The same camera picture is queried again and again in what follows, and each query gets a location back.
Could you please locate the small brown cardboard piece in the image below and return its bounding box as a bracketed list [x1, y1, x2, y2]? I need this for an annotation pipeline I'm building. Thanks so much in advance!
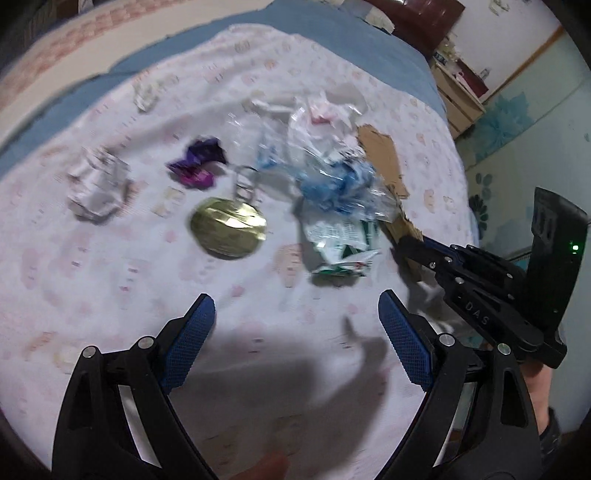
[381, 214, 431, 283]

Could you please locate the green white paper package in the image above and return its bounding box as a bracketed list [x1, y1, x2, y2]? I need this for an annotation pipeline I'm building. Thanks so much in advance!
[304, 219, 380, 277]

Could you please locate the blue clear plastic bag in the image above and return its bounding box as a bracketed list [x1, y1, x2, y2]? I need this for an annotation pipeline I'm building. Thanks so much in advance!
[256, 150, 399, 221]

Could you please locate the white plastic bag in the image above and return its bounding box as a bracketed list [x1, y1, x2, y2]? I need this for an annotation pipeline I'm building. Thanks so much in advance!
[231, 83, 368, 169]

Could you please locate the white tissue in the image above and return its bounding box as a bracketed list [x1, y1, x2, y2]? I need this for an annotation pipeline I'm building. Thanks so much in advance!
[133, 75, 178, 113]

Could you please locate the person's right hand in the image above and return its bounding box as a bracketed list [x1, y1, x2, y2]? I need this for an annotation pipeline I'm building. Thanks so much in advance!
[521, 360, 561, 448]

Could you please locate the person's left hand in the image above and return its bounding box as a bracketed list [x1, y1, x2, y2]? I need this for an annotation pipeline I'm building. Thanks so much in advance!
[231, 454, 290, 480]

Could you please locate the gold round foil lid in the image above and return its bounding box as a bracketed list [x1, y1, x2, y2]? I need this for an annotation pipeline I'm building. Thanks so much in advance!
[189, 197, 267, 259]

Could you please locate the large brown cardboard piece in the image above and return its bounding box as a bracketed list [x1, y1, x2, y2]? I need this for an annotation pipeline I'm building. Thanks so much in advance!
[358, 124, 410, 199]

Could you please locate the cream drawer nightstand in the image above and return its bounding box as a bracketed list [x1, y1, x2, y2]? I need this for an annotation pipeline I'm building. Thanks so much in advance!
[431, 61, 485, 140]

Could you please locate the purple foil wrapper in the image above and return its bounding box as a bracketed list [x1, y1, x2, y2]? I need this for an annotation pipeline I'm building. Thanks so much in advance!
[166, 137, 228, 190]

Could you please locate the white patterned blanket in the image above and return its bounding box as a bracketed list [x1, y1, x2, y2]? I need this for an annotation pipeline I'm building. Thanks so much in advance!
[1, 23, 473, 479]

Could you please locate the crumpled grey paper ball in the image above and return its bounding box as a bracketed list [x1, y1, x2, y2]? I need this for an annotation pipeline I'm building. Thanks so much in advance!
[67, 148, 130, 223]

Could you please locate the dark red wooden headboard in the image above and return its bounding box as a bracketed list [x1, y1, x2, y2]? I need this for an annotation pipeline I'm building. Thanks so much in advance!
[369, 0, 465, 58]

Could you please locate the blue bed mattress sheet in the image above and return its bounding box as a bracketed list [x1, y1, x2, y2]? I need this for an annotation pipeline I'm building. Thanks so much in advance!
[1, 1, 446, 174]

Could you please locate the pink checkered folded quilt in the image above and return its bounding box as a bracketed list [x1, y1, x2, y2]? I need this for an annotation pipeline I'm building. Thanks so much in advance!
[1, 0, 270, 144]

